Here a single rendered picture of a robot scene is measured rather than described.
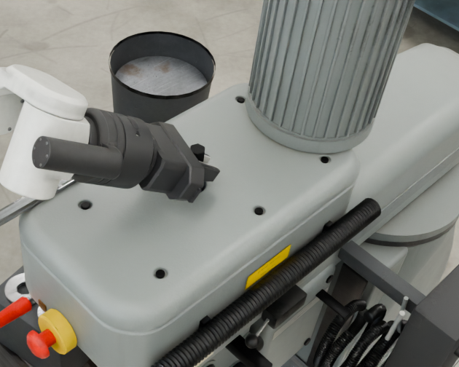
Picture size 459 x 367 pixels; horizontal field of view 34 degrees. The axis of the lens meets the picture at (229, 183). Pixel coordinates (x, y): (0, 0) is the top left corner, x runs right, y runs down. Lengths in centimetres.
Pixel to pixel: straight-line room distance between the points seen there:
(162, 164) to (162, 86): 252
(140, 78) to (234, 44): 129
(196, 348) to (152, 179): 22
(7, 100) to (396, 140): 73
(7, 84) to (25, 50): 362
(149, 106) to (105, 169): 240
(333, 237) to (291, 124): 18
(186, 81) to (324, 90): 245
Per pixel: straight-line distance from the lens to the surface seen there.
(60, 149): 78
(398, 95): 147
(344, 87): 102
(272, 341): 133
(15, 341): 189
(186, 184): 91
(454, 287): 122
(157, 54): 359
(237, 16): 488
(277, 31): 100
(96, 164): 81
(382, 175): 131
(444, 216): 156
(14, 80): 84
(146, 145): 88
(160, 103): 319
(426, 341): 119
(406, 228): 150
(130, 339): 91
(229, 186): 102
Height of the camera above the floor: 261
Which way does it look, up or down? 45 degrees down
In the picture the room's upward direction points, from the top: 10 degrees clockwise
